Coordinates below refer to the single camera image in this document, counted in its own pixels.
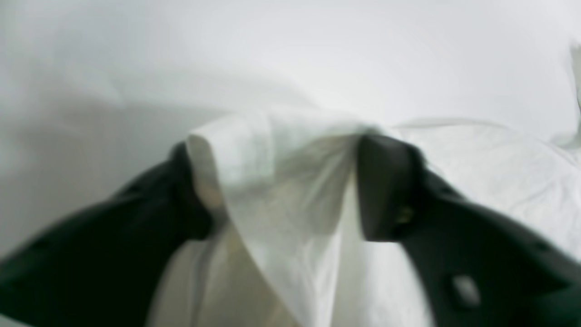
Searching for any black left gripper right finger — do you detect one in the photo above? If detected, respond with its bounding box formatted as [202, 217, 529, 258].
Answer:
[356, 135, 581, 327]

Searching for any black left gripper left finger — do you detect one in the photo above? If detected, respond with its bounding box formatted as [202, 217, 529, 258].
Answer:
[0, 143, 212, 327]

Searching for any white printed t-shirt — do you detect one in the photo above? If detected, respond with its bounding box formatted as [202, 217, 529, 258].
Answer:
[0, 0, 581, 327]

